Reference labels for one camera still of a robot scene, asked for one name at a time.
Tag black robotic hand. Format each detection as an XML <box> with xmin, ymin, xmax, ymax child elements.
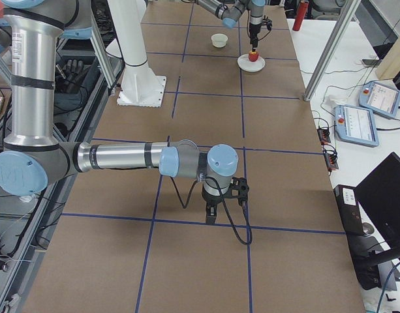
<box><xmin>55</xmin><ymin>59</ymin><xmax>88</xmax><ymax>94</ymax></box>

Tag brown paper table cover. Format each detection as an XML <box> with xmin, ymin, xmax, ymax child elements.
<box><xmin>23</xmin><ymin>1</ymin><xmax>364</xmax><ymax>312</ymax></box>

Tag orange connector module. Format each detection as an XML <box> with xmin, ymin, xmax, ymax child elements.
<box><xmin>314</xmin><ymin>117</ymin><xmax>331</xmax><ymax>145</ymax></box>
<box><xmin>322</xmin><ymin>143</ymin><xmax>339</xmax><ymax>173</ymax></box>

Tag grey aluminium frame post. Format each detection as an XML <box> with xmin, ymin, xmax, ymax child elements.
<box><xmin>303</xmin><ymin>0</ymin><xmax>361</xmax><ymax>102</ymax></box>

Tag right tape line crosswise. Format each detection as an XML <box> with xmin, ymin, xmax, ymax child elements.
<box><xmin>61</xmin><ymin>213</ymin><xmax>346</xmax><ymax>235</ymax></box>

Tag near blue teach pendant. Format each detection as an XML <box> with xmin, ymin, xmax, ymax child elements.
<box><xmin>334</xmin><ymin>105</ymin><xmax>379</xmax><ymax>147</ymax></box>

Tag blue teach pendant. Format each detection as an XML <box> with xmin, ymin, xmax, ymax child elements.
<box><xmin>334</xmin><ymin>105</ymin><xmax>379</xmax><ymax>147</ymax></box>
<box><xmin>359</xmin><ymin>81</ymin><xmax>400</xmax><ymax>119</ymax></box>

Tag far orange connector module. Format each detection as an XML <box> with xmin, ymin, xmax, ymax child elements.
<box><xmin>314</xmin><ymin>117</ymin><xmax>331</xmax><ymax>145</ymax></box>

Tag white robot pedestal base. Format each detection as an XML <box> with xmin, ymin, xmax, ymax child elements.
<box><xmin>108</xmin><ymin>0</ymin><xmax>166</xmax><ymax>108</ymax></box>

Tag white round plate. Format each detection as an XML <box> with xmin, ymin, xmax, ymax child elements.
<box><xmin>237</xmin><ymin>54</ymin><xmax>266</xmax><ymax>72</ymax></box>

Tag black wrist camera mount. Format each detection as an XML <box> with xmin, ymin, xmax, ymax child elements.
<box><xmin>262</xmin><ymin>15</ymin><xmax>273</xmax><ymax>33</ymax></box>
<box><xmin>224</xmin><ymin>177</ymin><xmax>249</xmax><ymax>209</ymax></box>

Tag wooden board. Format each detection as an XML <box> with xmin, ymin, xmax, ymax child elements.
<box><xmin>376</xmin><ymin>36</ymin><xmax>400</xmax><ymax>80</ymax></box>

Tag blue tape line lengthwise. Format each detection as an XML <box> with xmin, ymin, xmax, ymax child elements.
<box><xmin>238</xmin><ymin>25</ymin><xmax>246</xmax><ymax>138</ymax></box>

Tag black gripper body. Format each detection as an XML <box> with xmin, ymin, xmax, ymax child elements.
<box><xmin>249</xmin><ymin>23</ymin><xmax>260</xmax><ymax>40</ymax></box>
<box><xmin>202</xmin><ymin>188</ymin><xmax>223</xmax><ymax>212</ymax></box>

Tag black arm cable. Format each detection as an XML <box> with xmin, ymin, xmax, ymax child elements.
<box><xmin>169</xmin><ymin>177</ymin><xmax>253</xmax><ymax>246</ymax></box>

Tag red fire extinguisher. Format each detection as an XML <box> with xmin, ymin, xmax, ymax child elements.
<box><xmin>292</xmin><ymin>0</ymin><xmax>309</xmax><ymax>31</ymax></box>

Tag right tape line lengthwise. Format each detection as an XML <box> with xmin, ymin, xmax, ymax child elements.
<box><xmin>243</xmin><ymin>147</ymin><xmax>253</xmax><ymax>313</ymax></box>

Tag near orange connector module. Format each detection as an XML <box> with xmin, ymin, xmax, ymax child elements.
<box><xmin>322</xmin><ymin>143</ymin><xmax>339</xmax><ymax>173</ymax></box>

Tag black monitor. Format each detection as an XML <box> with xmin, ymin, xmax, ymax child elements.
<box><xmin>354</xmin><ymin>152</ymin><xmax>400</xmax><ymax>267</ymax></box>

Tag black computer box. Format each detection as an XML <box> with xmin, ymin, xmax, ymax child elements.
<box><xmin>333</xmin><ymin>185</ymin><xmax>397</xmax><ymax>291</ymax></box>

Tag red yellow apple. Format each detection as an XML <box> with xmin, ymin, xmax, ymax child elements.
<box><xmin>248</xmin><ymin>50</ymin><xmax>259</xmax><ymax>62</ymax></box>

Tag far blue teach pendant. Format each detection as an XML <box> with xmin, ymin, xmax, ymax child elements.
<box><xmin>359</xmin><ymin>81</ymin><xmax>400</xmax><ymax>119</ymax></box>

